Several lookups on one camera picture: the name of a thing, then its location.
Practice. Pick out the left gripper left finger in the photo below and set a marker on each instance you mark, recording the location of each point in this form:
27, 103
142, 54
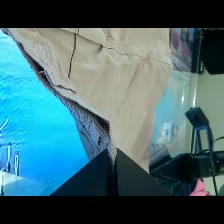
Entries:
91, 180

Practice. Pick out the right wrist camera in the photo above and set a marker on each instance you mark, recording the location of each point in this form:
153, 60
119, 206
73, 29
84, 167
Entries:
199, 120

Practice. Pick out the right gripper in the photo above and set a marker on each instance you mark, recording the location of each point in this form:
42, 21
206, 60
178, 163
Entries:
181, 166

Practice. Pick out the pink garment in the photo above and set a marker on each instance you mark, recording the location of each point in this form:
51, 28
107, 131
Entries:
200, 189

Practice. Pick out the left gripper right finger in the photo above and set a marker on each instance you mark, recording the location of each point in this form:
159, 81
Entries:
136, 181

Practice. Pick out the beige pants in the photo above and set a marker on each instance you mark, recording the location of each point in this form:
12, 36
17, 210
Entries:
126, 83

